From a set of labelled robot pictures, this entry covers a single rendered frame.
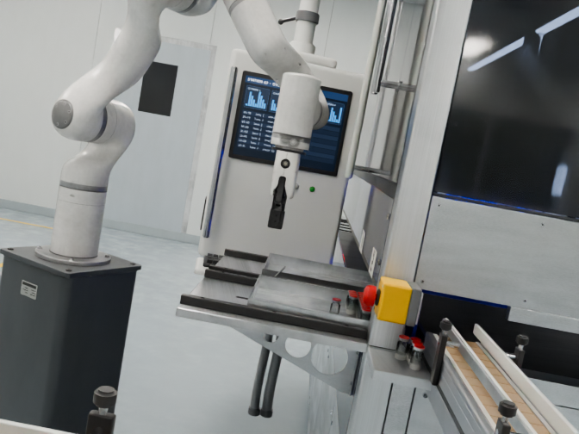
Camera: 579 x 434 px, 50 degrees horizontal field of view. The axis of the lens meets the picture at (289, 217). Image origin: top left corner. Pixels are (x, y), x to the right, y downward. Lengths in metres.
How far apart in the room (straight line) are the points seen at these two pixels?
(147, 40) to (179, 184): 5.44
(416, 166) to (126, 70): 0.75
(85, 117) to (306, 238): 1.02
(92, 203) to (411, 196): 0.82
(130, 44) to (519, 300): 1.04
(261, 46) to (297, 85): 0.12
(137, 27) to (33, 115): 5.96
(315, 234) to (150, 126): 4.90
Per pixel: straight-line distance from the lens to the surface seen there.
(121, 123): 1.69
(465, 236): 1.28
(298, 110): 1.32
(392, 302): 1.19
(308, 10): 2.36
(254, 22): 1.40
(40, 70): 7.49
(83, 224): 1.66
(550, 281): 1.34
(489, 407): 0.99
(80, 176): 1.65
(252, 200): 2.26
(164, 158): 6.99
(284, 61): 1.42
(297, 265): 1.93
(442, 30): 1.28
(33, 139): 7.49
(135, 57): 1.59
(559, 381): 1.42
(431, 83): 1.26
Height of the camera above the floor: 1.25
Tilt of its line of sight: 6 degrees down
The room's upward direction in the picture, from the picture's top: 10 degrees clockwise
